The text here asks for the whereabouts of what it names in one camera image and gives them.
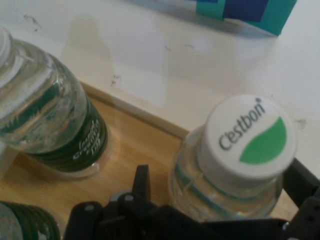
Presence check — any clear water bottle green label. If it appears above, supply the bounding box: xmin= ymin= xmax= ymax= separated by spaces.
xmin=168 ymin=94 xmax=300 ymax=223
xmin=0 ymin=201 xmax=62 ymax=240
xmin=0 ymin=27 xmax=110 ymax=180

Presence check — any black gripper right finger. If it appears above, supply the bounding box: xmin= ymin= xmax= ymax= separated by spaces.
xmin=283 ymin=157 xmax=320 ymax=240

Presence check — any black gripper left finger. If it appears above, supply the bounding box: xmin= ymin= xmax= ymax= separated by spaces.
xmin=63 ymin=164 xmax=206 ymax=240

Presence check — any wooden tray with cream rim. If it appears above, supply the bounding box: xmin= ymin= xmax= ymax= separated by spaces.
xmin=0 ymin=81 xmax=305 ymax=240

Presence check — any blue and white cardboard box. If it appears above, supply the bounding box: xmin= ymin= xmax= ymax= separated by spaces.
xmin=124 ymin=0 xmax=298 ymax=38

